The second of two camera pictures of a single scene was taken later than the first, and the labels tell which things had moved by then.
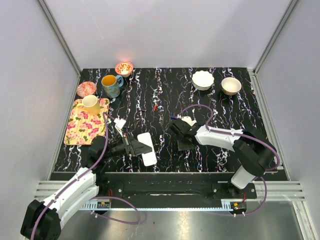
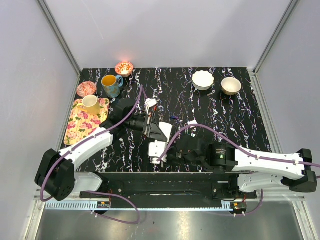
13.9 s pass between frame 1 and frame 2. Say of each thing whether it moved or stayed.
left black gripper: moved
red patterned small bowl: stayed
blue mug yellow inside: stayed
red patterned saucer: stayed
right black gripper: moved
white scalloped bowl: stayed
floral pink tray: stayed
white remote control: moved
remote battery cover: stayed
